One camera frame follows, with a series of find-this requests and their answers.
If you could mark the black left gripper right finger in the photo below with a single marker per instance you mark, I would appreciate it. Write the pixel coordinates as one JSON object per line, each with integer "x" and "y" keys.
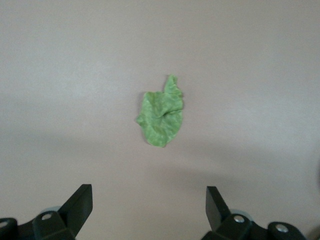
{"x": 220, "y": 217}

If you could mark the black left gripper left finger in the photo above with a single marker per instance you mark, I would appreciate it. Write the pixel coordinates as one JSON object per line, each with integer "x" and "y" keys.
{"x": 75, "y": 210}

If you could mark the green lettuce leaf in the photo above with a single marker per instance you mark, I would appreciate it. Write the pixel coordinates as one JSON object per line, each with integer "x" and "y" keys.
{"x": 160, "y": 117}

